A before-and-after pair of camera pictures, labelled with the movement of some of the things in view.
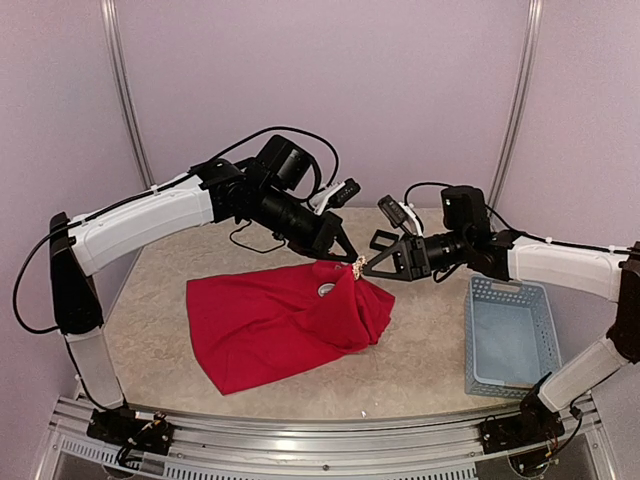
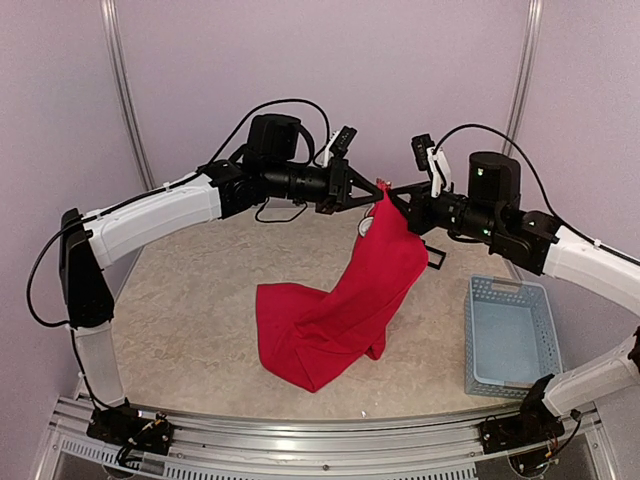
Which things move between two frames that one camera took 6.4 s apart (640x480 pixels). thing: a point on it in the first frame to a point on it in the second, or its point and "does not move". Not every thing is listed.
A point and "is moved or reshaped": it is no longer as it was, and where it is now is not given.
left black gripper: x=329 y=229 to x=339 y=194
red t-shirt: x=259 y=327 is moved or reshaped
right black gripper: x=411 y=258 to x=417 y=212
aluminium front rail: x=205 y=450 does not move
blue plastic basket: x=511 y=343 does not move
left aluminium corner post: x=127 y=90 does not move
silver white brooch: x=358 y=266 to x=380 y=180
